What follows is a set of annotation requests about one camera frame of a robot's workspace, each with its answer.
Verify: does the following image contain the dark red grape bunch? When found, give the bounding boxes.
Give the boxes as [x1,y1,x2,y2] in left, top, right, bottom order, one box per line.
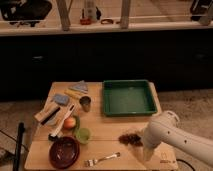
[118,133,143,147]

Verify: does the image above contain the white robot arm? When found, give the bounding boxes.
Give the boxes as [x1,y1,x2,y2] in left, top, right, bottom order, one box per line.
[142,111,213,167]

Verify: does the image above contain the green plastic tray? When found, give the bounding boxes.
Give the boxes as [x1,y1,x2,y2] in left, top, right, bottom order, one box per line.
[102,80,157,117]

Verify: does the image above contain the silver metal fork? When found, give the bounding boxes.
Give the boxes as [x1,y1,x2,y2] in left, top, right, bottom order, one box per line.
[84,152,121,167]

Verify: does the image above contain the small green cup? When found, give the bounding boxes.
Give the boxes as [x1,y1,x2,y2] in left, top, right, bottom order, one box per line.
[75,128,90,144]

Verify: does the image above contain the green leaf plate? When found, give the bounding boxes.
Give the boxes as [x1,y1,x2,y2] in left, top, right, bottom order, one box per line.
[72,115,80,135]

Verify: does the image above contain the small metal cup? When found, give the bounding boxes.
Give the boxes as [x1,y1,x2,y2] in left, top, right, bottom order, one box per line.
[79,96,91,112]

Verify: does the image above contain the red yellow apple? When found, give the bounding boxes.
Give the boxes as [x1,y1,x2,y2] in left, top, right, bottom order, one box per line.
[63,117,76,129]

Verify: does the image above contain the dark red bowl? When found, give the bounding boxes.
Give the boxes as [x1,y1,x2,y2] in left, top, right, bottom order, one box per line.
[49,137,80,169]

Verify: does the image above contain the yellow stick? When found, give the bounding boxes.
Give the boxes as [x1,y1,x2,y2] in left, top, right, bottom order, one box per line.
[64,89,81,99]

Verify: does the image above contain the grey triangular block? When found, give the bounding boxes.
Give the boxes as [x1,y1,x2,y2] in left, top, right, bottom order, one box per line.
[69,80,88,94]

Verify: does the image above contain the wooden block with black bar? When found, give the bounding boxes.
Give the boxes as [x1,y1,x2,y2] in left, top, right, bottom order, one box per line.
[34,102,60,125]

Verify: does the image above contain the black pole stand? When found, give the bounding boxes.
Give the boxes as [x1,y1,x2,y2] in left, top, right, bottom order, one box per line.
[12,122,25,171]

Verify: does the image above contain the white bottle on shelf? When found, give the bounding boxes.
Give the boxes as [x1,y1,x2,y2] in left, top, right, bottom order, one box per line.
[84,0,97,23]

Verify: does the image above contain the black office chair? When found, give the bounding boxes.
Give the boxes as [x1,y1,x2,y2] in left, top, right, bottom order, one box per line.
[0,0,52,27]

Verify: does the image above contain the black cable on floor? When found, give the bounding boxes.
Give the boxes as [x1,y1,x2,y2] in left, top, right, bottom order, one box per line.
[175,158,197,171]

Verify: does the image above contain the white handled black brush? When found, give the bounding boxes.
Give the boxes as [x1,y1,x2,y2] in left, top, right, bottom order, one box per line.
[48,104,75,141]

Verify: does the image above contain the brown ring on shelf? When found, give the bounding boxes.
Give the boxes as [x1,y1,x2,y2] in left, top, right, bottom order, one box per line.
[100,18,115,25]

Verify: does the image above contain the orange ring object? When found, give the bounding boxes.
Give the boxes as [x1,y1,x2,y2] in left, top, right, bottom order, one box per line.
[80,9,92,25]

